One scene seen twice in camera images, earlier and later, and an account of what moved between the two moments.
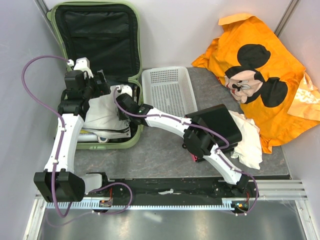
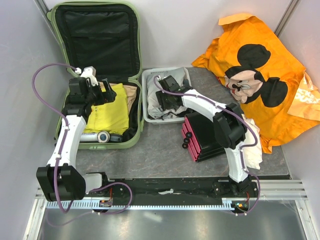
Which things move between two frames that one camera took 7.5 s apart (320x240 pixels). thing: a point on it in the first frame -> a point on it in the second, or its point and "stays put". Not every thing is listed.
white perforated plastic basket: [169, 89] stays put
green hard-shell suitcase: [107, 34] stays put
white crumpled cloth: [249, 148] stays put
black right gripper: [121, 117] -> [160, 95]
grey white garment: [103, 118] -> [154, 111]
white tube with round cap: [92, 138] stays put
